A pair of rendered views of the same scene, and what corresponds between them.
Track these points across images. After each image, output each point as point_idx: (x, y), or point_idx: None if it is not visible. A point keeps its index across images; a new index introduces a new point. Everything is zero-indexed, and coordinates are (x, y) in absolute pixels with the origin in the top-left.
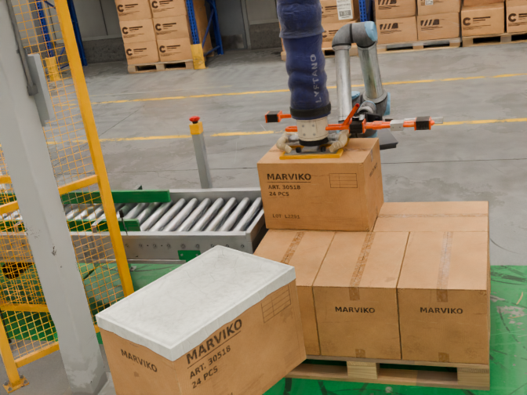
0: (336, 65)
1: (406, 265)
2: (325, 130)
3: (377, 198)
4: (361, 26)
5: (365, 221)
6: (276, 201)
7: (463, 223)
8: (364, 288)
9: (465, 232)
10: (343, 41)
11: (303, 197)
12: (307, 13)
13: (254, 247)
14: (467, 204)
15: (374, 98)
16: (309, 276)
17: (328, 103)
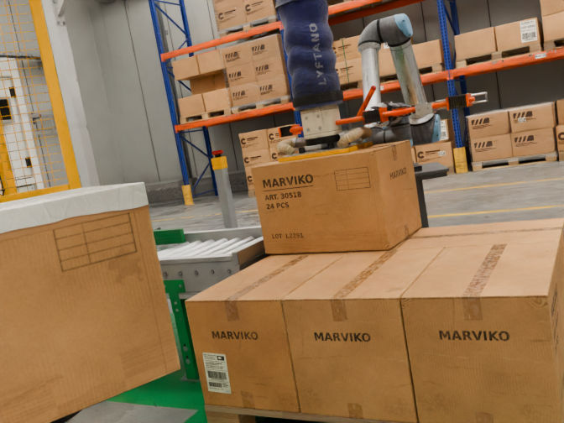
0: (362, 66)
1: (425, 275)
2: (335, 124)
3: (408, 215)
4: (390, 18)
5: (384, 235)
6: (274, 216)
7: (524, 236)
8: (352, 300)
9: (524, 242)
10: (370, 38)
11: (305, 207)
12: None
13: None
14: (535, 221)
15: (418, 117)
16: (284, 290)
17: (338, 90)
